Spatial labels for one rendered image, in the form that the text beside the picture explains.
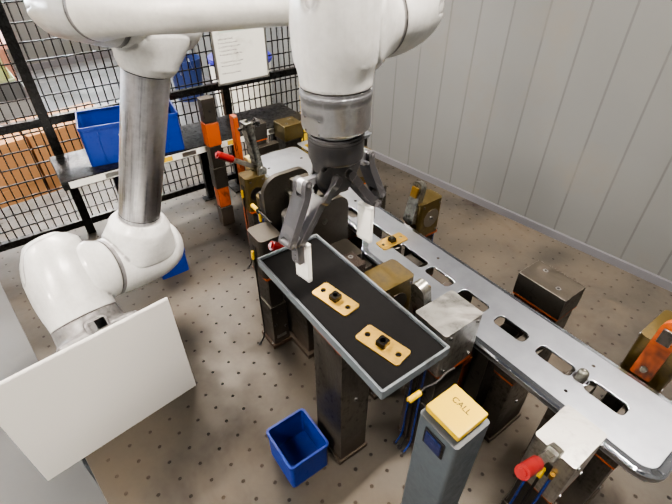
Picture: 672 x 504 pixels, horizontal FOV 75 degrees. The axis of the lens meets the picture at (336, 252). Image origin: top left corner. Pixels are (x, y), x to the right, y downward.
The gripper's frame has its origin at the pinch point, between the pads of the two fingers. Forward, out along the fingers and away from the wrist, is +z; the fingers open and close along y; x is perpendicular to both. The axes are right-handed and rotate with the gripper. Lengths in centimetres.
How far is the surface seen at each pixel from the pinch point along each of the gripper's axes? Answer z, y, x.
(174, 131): 17, -23, -100
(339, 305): 10.3, 0.8, 1.6
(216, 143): 22, -34, -93
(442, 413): 10.6, 5.4, 25.5
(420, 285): 15.9, -18.5, 5.2
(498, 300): 26.6, -37.2, 14.6
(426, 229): 31, -55, -17
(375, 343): 10.1, 2.9, 11.5
